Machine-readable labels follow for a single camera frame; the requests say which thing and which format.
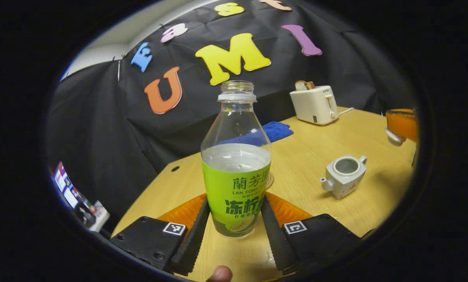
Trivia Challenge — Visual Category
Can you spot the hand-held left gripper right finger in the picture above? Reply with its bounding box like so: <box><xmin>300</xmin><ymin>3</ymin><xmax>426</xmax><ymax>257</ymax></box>
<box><xmin>260</xmin><ymin>192</ymin><xmax>363</xmax><ymax>275</ymax></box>

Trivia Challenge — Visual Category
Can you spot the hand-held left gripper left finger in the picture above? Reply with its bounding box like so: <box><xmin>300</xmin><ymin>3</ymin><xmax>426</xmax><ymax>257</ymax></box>
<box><xmin>110</xmin><ymin>193</ymin><xmax>211</xmax><ymax>276</ymax></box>

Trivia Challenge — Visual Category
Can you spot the green label water bottle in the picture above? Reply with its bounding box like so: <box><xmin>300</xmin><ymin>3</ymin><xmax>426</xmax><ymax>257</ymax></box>
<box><xmin>201</xmin><ymin>80</ymin><xmax>272</xmax><ymax>238</ymax></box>

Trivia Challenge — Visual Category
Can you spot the white ceramic teacup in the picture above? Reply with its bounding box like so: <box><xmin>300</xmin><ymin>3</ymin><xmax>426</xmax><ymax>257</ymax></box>
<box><xmin>320</xmin><ymin>155</ymin><xmax>368</xmax><ymax>199</ymax></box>

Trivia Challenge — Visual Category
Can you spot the white toaster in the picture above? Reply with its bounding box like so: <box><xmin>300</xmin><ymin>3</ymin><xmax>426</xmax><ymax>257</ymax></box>
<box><xmin>289</xmin><ymin>85</ymin><xmax>339</xmax><ymax>126</ymax></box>

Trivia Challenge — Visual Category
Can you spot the white side desk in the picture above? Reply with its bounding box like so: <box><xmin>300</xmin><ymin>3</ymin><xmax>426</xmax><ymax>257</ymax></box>
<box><xmin>86</xmin><ymin>201</ymin><xmax>110</xmax><ymax>232</ymax></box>

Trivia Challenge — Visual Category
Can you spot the blue towel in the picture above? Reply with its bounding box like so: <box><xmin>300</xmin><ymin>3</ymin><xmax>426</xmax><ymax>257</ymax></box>
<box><xmin>218</xmin><ymin>121</ymin><xmax>294</xmax><ymax>146</ymax></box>

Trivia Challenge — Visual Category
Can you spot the computer monitor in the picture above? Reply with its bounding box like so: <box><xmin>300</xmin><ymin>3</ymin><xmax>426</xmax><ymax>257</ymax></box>
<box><xmin>54</xmin><ymin>161</ymin><xmax>86</xmax><ymax>210</ymax></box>

